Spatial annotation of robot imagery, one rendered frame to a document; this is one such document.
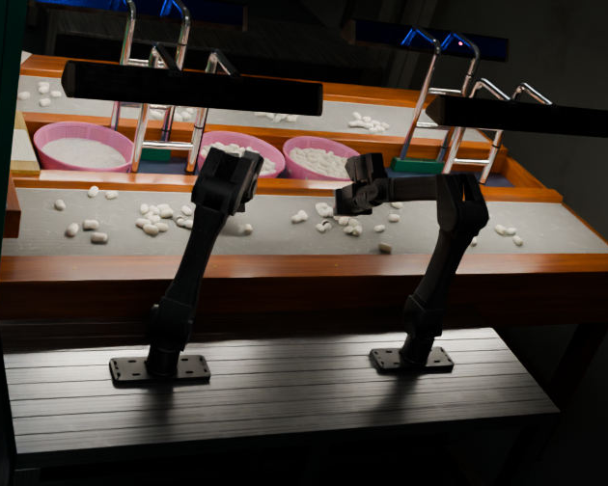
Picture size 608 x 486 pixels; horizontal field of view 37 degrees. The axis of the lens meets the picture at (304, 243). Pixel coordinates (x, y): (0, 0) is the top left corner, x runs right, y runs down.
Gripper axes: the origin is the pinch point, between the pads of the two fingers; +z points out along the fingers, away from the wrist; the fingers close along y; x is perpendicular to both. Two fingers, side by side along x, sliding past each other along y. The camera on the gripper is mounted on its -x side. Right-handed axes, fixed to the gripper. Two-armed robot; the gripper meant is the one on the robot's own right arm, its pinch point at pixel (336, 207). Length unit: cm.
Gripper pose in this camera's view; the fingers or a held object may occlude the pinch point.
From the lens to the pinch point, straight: 232.6
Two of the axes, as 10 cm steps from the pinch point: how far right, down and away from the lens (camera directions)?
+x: 0.6, 9.9, -1.1
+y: -8.9, 0.0, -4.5
